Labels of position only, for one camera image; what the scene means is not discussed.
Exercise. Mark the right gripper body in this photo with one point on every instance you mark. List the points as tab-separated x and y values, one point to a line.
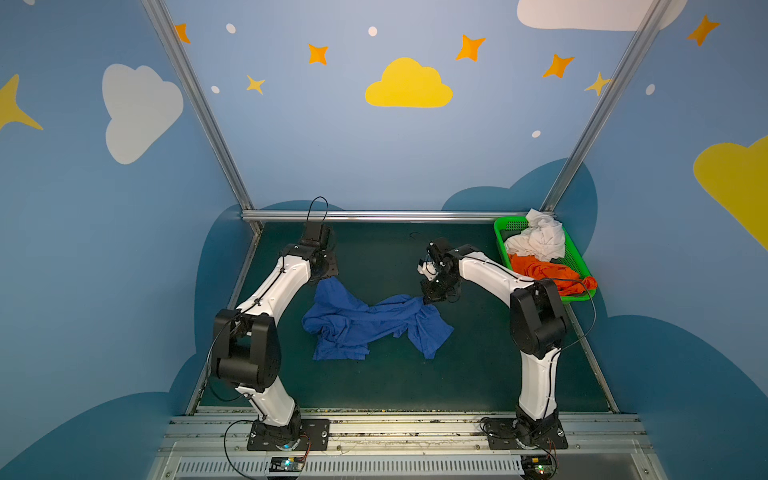
435	287

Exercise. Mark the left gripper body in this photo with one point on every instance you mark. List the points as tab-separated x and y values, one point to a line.
327	267

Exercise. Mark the blue panda print t-shirt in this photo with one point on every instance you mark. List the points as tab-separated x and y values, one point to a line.
345	326

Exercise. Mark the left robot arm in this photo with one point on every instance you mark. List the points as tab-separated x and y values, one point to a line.
245	351

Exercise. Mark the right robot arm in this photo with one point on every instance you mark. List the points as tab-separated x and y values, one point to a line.
538	321

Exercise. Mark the green plastic basket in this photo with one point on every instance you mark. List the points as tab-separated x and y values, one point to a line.
508	226

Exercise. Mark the white t-shirt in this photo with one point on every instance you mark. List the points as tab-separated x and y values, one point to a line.
544	238

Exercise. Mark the orange t-shirt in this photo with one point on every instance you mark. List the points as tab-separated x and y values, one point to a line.
568	281

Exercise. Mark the right controller board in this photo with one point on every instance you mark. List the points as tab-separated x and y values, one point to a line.
537	468

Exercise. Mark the controller board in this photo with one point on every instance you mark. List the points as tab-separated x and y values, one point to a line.
537	468
291	465

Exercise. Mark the left controller board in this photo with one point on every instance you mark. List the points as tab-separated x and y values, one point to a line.
291	465

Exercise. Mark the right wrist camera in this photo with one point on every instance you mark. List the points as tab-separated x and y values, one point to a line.
427	269

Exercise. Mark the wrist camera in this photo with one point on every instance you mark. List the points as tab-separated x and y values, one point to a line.
427	269
316	235

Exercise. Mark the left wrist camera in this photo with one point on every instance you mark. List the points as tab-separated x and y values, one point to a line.
316	235

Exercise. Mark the rear aluminium frame bar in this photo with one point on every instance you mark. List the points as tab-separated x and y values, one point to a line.
440	217

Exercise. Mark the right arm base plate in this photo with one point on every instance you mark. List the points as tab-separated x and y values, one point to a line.
523	433

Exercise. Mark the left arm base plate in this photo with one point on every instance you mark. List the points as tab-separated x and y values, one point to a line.
308	433

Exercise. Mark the aluminium mounting rail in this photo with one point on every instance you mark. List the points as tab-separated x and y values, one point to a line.
404	445

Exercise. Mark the left aluminium frame post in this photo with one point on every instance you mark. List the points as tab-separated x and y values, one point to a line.
161	20

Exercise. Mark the aluminium frame post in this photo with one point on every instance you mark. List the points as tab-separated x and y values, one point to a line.
640	44
161	20

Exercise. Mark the right aluminium frame post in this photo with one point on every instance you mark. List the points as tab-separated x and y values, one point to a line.
640	44

